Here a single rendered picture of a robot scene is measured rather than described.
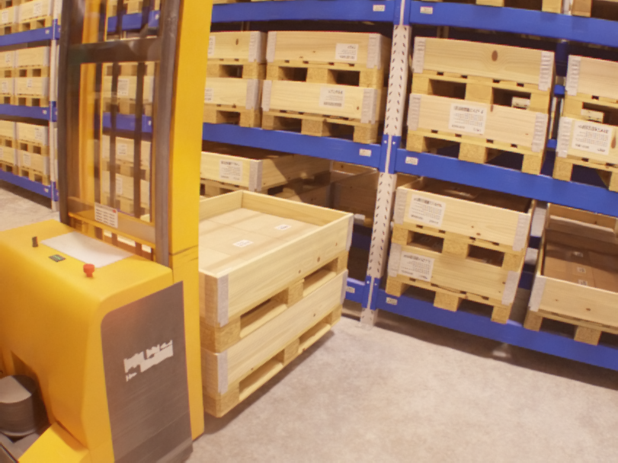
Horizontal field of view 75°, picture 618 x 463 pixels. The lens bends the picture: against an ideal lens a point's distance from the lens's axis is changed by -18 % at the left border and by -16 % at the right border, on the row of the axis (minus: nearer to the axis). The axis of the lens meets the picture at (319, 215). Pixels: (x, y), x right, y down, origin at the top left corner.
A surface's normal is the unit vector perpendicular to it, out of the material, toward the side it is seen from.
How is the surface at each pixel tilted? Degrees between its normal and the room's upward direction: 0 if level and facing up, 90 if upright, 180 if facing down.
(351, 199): 90
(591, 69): 90
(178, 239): 90
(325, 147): 90
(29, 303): 74
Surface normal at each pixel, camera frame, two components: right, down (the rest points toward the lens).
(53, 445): -0.10, -0.82
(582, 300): -0.47, 0.19
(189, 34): 0.87, 0.20
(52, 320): -0.43, -0.08
